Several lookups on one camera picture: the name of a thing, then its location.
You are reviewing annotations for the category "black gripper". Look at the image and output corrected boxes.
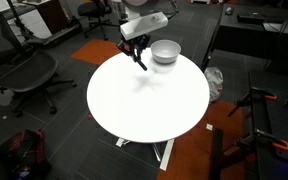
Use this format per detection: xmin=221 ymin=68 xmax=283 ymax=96
xmin=116 ymin=34 xmax=152 ymax=64

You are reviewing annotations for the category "grey bowl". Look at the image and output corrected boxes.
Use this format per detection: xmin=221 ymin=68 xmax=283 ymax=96
xmin=150 ymin=39 xmax=182 ymax=65

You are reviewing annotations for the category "black swivel office chair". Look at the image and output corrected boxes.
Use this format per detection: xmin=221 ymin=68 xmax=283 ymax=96
xmin=77 ymin=0 xmax=120 ymax=42

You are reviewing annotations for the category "black electric scooter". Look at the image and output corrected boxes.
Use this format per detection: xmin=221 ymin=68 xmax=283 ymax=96
xmin=5 ymin=0 xmax=83 ymax=48

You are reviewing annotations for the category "white plastic bag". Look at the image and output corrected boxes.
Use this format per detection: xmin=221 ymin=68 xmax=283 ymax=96
xmin=203 ymin=66 xmax=224 ymax=103

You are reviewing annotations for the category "brown wooden cabinet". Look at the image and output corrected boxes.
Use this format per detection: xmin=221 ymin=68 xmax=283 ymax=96
xmin=37 ymin=0 xmax=70 ymax=34

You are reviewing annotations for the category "white counter cabinet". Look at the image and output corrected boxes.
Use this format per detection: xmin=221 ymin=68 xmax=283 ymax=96
xmin=0 ymin=0 xmax=53 ymax=39

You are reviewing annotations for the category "dark office desk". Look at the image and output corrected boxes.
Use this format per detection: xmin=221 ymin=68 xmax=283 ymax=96
xmin=200 ymin=3 xmax=288 ymax=73

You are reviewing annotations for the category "white table base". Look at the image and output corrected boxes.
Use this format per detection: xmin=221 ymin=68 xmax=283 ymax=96
xmin=115 ymin=137 xmax=176 ymax=172

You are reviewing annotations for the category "black mesh office chair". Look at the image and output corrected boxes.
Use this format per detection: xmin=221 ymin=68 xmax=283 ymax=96
xmin=0 ymin=4 xmax=78 ymax=118

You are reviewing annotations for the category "black desktop device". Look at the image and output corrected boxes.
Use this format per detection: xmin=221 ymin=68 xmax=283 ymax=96
xmin=236 ymin=12 xmax=266 ymax=25

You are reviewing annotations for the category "red black backpack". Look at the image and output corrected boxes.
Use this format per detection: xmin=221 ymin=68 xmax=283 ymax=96
xmin=0 ymin=129 xmax=50 ymax=180

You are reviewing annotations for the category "black clamp workbench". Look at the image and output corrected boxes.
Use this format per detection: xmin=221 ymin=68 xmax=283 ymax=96
xmin=248 ymin=69 xmax=288 ymax=180

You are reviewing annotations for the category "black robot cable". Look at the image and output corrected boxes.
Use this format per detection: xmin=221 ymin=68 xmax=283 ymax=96
xmin=163 ymin=0 xmax=180 ymax=20

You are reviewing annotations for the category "black upright post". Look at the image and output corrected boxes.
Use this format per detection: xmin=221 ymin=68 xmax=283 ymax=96
xmin=210 ymin=128 xmax=225 ymax=180

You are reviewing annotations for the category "orange handled bar clamp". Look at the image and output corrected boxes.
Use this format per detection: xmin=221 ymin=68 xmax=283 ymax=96
xmin=235 ymin=128 xmax=288 ymax=153
xmin=227 ymin=86 xmax=278 ymax=118

